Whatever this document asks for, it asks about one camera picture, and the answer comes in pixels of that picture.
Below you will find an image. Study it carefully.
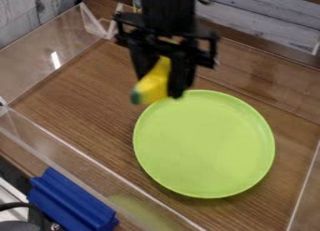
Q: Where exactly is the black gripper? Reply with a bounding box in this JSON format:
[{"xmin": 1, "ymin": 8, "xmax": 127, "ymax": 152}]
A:
[{"xmin": 112, "ymin": 13, "xmax": 218, "ymax": 98}]

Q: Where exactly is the yellow toy banana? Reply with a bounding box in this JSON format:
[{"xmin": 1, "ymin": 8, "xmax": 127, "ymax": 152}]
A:
[{"xmin": 129, "ymin": 56, "xmax": 171, "ymax": 105}]

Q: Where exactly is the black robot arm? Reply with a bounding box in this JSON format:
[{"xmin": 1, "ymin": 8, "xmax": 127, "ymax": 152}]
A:
[{"xmin": 113, "ymin": 0, "xmax": 218, "ymax": 98}]

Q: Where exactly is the green round plate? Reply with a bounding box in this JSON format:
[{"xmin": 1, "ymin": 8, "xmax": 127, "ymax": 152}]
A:
[{"xmin": 132, "ymin": 90, "xmax": 275, "ymax": 198}]

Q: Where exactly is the blue plastic clamp block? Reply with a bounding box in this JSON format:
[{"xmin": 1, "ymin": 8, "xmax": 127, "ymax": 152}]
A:
[{"xmin": 28, "ymin": 167, "xmax": 119, "ymax": 231}]

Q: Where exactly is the clear acrylic triangle bracket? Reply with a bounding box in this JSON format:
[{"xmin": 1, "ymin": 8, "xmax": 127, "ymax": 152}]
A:
[{"xmin": 80, "ymin": 3, "xmax": 117, "ymax": 40}]

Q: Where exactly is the clear acrylic front wall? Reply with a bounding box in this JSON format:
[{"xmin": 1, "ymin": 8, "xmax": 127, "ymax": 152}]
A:
[{"xmin": 0, "ymin": 97, "xmax": 207, "ymax": 231}]

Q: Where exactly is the black cable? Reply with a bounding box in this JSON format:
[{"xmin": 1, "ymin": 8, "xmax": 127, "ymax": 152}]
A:
[{"xmin": 0, "ymin": 202, "xmax": 30, "ymax": 212}]

